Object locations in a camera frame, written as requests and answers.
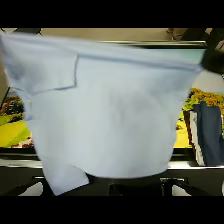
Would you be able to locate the white garment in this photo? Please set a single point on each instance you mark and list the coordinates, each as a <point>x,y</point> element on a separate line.
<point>194,136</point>

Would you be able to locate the navy blue garment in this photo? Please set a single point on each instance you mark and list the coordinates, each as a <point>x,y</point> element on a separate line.
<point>212,133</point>

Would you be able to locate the brown garment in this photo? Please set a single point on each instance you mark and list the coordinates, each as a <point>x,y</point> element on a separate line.
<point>186,124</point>

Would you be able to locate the silver frame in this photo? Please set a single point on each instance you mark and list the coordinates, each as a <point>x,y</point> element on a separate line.
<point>19,163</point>

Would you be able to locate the light blue T-shirt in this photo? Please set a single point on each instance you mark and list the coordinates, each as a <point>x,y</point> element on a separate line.
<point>110,110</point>

